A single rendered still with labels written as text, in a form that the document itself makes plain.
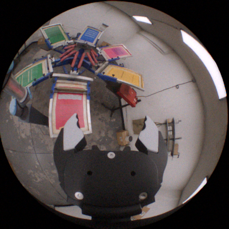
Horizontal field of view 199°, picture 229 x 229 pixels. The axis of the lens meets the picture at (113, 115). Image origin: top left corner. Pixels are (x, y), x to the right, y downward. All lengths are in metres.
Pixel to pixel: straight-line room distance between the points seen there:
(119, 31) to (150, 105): 4.37
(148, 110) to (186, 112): 1.21
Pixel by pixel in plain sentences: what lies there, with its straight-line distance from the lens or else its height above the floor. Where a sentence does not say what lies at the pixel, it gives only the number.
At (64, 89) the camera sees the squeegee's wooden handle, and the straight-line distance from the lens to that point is 0.96.
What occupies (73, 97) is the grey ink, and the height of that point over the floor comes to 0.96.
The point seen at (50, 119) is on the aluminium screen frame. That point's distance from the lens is 0.93.
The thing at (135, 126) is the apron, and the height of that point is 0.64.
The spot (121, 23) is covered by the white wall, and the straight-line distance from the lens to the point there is 4.74.
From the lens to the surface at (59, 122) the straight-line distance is 0.93.
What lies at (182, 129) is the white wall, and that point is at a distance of 2.12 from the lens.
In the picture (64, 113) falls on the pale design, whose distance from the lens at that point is 0.94.
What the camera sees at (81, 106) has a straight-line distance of 0.99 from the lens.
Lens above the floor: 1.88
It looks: 49 degrees down
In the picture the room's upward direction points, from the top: 75 degrees clockwise
